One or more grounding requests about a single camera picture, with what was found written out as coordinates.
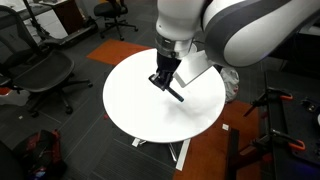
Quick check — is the black mesh office chair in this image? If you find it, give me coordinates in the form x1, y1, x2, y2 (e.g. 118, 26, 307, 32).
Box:
0, 4, 94, 118

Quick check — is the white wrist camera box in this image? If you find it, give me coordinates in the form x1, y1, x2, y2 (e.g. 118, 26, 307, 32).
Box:
172, 49, 214, 89

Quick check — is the white table base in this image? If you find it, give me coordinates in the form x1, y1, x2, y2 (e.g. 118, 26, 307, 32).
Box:
131, 137, 192, 172

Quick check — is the red and black bag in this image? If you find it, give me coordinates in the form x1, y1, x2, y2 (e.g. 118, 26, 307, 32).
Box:
13, 129, 64, 180

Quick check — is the white desk with clutter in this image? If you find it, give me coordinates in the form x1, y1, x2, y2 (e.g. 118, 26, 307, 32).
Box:
0, 0, 69, 40

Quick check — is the black marker with teal cap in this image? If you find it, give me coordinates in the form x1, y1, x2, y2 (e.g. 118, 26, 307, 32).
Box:
165, 85, 185, 103

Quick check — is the dark brown cabinet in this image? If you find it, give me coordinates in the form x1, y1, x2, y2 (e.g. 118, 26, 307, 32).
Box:
53, 0, 86, 34

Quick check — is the black electric scooter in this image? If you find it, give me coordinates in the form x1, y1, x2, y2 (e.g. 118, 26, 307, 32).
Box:
21, 0, 99, 48

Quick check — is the crumpled white plastic bag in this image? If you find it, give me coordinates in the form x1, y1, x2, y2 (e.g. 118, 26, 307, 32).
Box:
220, 65, 240, 103

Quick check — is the orange handled clamp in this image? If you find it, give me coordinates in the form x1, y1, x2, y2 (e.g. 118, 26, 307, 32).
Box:
244, 86, 294, 118
251, 129, 306, 155

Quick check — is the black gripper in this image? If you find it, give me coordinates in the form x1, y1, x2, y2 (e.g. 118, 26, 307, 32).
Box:
148, 52, 183, 92

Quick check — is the black swivel office chair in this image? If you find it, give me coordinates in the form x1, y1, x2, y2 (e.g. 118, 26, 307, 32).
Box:
93, 0, 139, 42

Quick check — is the black post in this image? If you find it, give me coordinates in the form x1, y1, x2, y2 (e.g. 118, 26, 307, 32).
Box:
225, 128, 241, 180

